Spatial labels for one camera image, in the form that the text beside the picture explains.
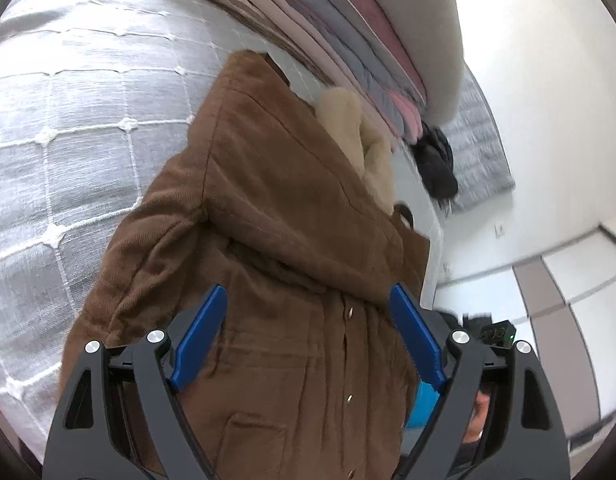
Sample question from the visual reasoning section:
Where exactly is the black puffer jacket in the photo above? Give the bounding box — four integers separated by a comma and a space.
410, 122, 459, 211

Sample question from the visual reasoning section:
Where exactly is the brown jacket with fleece collar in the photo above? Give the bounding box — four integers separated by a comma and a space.
55, 50, 433, 480

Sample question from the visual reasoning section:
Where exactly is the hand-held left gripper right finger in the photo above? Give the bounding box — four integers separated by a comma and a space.
389, 282, 571, 480

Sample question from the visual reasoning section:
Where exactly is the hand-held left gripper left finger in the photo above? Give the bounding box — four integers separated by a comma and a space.
42, 284, 229, 480

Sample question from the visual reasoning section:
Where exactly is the white and taupe wardrobe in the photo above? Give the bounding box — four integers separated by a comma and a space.
512, 225, 616, 451

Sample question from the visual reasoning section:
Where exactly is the grey quilted bedspread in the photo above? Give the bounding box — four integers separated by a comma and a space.
0, 0, 449, 466

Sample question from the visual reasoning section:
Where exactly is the stack of folded quilts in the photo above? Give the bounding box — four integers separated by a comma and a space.
333, 0, 463, 126

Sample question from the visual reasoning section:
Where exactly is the mauve folded quilt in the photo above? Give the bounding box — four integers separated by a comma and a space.
308, 0, 429, 106

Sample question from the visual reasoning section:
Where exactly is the grey padded headboard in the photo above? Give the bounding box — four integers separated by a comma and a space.
440, 67, 516, 211

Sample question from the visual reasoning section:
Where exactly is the pink folded quilt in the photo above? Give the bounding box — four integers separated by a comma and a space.
383, 90, 423, 143

